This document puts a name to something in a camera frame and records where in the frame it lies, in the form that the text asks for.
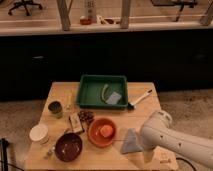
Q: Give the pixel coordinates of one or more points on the orange ball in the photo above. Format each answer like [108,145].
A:
[106,131]

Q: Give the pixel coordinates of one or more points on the dark green cup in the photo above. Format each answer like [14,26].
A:
[55,108]

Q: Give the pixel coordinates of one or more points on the red bowl on shelf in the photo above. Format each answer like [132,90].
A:
[84,21]

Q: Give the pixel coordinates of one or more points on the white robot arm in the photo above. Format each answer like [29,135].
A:
[156,131]

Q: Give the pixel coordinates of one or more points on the white handled brush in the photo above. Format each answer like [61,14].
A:
[131,105]

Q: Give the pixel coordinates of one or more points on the black office chair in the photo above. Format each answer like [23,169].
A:
[24,3]

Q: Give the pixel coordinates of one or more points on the white paper cup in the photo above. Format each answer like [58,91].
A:
[39,134]

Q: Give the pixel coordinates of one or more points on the dark grape bunch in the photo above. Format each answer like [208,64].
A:
[86,116]

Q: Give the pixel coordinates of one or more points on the small wooden block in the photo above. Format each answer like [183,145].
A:
[76,123]

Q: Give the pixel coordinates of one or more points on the grey-blue towel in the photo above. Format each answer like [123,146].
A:
[131,143]

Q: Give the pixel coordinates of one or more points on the green curved vegetable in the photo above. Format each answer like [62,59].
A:
[103,92]

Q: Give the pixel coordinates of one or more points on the grey-blue sponge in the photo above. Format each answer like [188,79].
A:
[113,98]

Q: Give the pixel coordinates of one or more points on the orange bowl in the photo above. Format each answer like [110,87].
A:
[95,136]

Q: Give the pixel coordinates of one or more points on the green plastic tray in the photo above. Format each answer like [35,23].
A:
[89,91]

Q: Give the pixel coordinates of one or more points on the dark purple bowl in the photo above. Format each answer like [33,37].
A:
[68,147]

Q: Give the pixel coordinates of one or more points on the black stand at left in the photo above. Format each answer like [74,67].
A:
[3,152]

